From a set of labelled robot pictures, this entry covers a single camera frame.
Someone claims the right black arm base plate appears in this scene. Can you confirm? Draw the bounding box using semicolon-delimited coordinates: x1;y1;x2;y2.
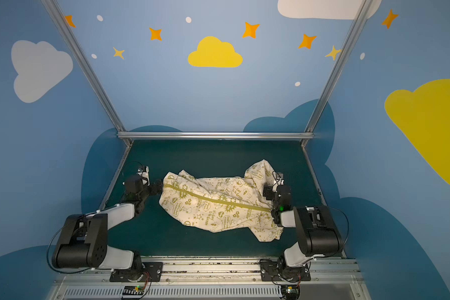
259;259;311;283

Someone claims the aluminium frame post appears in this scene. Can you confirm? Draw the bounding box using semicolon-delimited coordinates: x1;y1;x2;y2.
301;0;375;151
41;0;126;133

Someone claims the right small circuit board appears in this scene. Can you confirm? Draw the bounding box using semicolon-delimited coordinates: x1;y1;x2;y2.
281;285;301;300

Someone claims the white green printed jacket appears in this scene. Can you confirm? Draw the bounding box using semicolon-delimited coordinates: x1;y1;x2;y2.
159;160;283;243

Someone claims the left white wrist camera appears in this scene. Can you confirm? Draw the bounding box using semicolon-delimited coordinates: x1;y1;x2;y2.
137;166;150;186

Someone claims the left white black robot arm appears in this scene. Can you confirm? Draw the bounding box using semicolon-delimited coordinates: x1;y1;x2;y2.
46;172;163;276

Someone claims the aluminium frame back rail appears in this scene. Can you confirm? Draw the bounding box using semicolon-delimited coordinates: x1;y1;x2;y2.
117;131;314;140

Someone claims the aluminium frame left post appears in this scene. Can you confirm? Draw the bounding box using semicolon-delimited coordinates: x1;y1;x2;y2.
41;0;126;133

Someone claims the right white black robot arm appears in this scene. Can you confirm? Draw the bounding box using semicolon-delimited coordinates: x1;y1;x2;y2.
263;185;348;271

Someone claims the left small circuit board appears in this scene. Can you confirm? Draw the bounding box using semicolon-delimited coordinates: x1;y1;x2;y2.
121;286;147;300

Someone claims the aluminium front rail base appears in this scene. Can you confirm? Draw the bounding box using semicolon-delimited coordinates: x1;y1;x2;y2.
47;256;371;300

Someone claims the small circuit board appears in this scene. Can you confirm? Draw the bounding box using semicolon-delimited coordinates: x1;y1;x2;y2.
281;285;301;300
121;286;147;300

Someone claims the aluminium frame right post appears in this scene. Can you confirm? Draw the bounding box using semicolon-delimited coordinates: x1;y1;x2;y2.
301;0;375;151

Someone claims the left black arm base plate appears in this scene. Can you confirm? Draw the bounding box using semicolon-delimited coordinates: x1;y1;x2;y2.
109;261;163;283

